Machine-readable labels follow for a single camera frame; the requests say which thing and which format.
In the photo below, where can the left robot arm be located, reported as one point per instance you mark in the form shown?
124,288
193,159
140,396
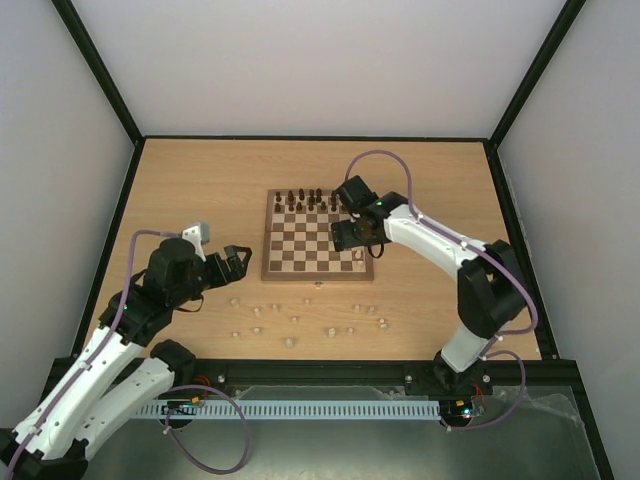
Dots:
90,403

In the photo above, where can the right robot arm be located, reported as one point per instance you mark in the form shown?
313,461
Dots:
490,288

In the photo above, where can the left electronics board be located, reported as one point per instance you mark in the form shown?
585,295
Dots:
183,407

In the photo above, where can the light blue cable duct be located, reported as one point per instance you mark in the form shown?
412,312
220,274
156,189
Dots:
306,410

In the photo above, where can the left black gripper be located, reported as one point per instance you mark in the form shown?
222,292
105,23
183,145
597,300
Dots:
238,270

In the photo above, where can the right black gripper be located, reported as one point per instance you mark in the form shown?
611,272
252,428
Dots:
343,235

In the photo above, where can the black cage frame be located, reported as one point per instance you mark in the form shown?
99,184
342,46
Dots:
120,110

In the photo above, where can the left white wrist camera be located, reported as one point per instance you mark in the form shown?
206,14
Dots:
197,233

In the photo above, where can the wooden chess board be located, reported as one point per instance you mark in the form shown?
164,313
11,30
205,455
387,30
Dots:
298,247

